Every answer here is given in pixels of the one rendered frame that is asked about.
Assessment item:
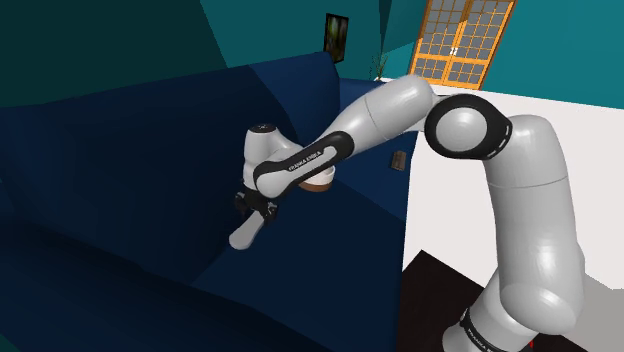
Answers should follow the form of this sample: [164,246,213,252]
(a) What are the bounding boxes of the light grey oblong object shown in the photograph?
[227,211,267,251]

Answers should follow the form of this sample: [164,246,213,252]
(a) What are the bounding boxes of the white bowl with brown base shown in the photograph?
[297,165,337,194]

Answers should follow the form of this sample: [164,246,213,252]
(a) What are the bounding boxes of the dark blue sofa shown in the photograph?
[0,50,421,352]

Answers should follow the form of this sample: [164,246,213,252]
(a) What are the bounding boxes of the thin bare potted plant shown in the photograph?
[368,51,390,82]

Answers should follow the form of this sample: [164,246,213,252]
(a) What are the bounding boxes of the orange lattice double door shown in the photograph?
[407,0,518,92]

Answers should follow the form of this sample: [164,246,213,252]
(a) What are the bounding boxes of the dark framed wall picture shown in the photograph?
[323,12,350,65]

